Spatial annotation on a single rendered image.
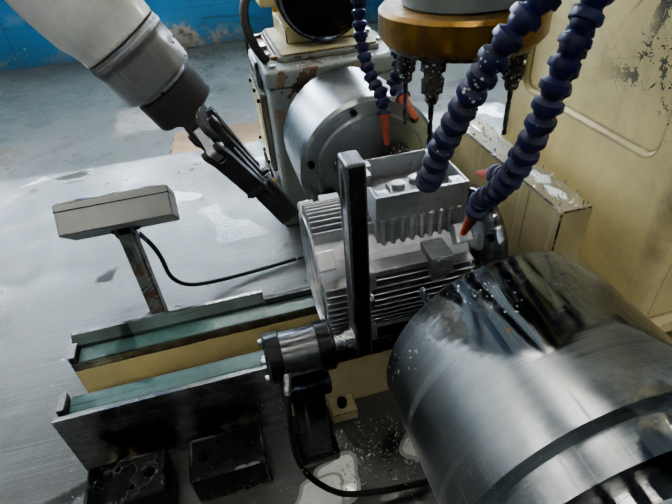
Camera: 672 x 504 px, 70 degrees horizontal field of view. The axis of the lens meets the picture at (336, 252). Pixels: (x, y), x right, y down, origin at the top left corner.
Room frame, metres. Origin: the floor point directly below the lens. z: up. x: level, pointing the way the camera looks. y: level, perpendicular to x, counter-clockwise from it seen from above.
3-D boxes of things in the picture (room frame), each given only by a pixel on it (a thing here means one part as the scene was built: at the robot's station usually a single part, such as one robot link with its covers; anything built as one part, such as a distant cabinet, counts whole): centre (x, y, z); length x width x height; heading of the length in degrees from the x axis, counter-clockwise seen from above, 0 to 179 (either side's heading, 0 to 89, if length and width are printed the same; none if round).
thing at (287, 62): (1.13, 0.01, 0.99); 0.35 x 0.31 x 0.37; 12
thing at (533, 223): (0.58, -0.27, 0.97); 0.30 x 0.11 x 0.34; 12
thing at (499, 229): (0.57, -0.21, 1.02); 0.15 x 0.02 x 0.15; 12
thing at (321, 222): (0.54, -0.06, 1.02); 0.20 x 0.19 x 0.19; 101
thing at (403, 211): (0.54, -0.10, 1.11); 0.12 x 0.11 x 0.07; 101
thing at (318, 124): (0.90, -0.04, 1.04); 0.37 x 0.25 x 0.25; 12
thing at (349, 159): (0.39, -0.02, 1.12); 0.04 x 0.03 x 0.26; 102
